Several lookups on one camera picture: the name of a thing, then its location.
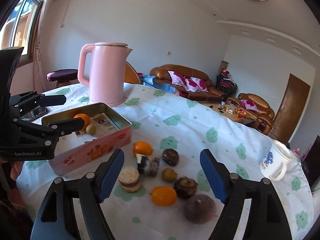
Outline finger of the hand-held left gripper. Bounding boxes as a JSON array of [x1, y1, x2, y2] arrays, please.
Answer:
[[9, 92, 67, 119], [14, 117, 85, 146]]

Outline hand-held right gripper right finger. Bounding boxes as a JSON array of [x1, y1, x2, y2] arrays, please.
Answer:
[[199, 149, 293, 240]]

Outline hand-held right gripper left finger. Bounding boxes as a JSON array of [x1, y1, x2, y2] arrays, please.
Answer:
[[31, 149, 125, 240]]

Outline pink tin box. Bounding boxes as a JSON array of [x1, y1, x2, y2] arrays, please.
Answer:
[[41, 102, 132, 177]]

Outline dark water chestnut with tuft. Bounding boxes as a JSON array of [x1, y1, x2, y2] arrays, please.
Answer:
[[174, 177, 199, 199]]

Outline person's left hand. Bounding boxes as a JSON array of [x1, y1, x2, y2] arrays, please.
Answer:
[[9, 160, 25, 180]]

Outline orange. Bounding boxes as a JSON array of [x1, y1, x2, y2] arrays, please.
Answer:
[[151, 186, 178, 207], [133, 141, 153, 156], [74, 113, 91, 131]]

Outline round layered cake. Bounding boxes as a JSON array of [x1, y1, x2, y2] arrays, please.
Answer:
[[118, 166, 142, 193]]

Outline steel tray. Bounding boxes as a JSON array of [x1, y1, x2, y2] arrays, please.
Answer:
[[21, 106, 49, 120]]

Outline round purple stool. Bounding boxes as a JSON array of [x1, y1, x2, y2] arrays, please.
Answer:
[[46, 69, 78, 88]]

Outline newspaper sheet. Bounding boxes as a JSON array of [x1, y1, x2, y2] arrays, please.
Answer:
[[59, 112, 121, 153]]

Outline large purple round fruit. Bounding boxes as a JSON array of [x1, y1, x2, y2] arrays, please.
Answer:
[[184, 194, 217, 224]]

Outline dark wrapped snack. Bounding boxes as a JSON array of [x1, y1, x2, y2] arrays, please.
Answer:
[[136, 153, 161, 177]]

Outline pink curtain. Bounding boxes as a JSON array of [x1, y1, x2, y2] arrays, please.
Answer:
[[32, 0, 57, 93]]

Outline small dark water chestnut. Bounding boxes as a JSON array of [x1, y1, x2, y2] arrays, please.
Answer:
[[162, 148, 179, 166]]

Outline white tablecloth green print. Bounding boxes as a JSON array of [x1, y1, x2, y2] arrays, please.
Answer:
[[16, 81, 315, 240]]

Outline pink electric kettle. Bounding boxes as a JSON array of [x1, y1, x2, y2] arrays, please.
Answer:
[[77, 42, 133, 107]]

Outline wooden coffee table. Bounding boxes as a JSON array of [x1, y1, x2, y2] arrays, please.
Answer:
[[197, 101, 260, 127]]

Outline white printed mug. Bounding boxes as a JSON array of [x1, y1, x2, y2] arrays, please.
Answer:
[[259, 139, 297, 182]]

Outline pile of small snacks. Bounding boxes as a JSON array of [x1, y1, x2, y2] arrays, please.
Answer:
[[209, 102, 257, 120]]

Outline window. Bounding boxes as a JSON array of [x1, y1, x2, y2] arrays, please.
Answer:
[[0, 0, 50, 65]]

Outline brown leather chair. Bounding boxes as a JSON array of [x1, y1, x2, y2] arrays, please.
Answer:
[[124, 61, 141, 84]]

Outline floral pillow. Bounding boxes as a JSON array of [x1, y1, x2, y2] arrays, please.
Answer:
[[167, 71, 187, 88], [184, 77, 209, 92], [240, 99, 258, 112]]

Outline brown leather armchair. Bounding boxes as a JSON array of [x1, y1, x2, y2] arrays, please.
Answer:
[[226, 93, 275, 137]]

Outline blue clothes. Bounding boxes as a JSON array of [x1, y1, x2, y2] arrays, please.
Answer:
[[139, 73, 184, 97]]

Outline stack of dark chairs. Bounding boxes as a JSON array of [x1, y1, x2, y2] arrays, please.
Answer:
[[215, 72, 238, 97]]

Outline dark patterned cloth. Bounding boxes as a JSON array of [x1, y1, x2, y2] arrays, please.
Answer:
[[0, 179, 34, 240]]

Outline black television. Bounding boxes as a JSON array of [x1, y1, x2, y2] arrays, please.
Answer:
[[301, 135, 320, 188]]

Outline brown leather sofa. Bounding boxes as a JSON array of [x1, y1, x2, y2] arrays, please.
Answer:
[[149, 64, 227, 102]]

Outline brown wooden door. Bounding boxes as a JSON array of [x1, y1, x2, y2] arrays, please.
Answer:
[[269, 73, 311, 143]]

